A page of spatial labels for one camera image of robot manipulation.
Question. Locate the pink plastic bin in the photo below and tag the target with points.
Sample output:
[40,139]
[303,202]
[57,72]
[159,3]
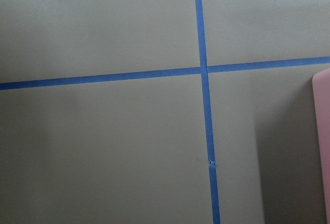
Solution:
[320,87]

